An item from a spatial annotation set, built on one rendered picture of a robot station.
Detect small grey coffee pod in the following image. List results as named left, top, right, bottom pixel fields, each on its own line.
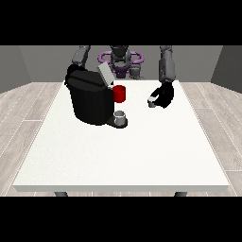
left=147, top=96, right=158, bottom=109

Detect black coffee machine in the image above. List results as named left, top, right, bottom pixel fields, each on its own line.
left=64, top=69, right=129, bottom=130

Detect pale grey machine lid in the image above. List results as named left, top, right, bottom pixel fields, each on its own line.
left=96, top=61, right=115, bottom=86

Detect red pod holder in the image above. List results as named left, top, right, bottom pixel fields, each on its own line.
left=112, top=84, right=127, bottom=104

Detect small grey cup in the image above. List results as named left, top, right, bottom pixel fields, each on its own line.
left=113, top=110, right=128, bottom=126

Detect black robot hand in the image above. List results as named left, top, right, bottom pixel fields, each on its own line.
left=147, top=80, right=175, bottom=110
left=64, top=63, right=83, bottom=80

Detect grey robot trunk purple rings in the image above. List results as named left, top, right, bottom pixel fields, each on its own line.
left=97, top=45, right=147, bottom=81

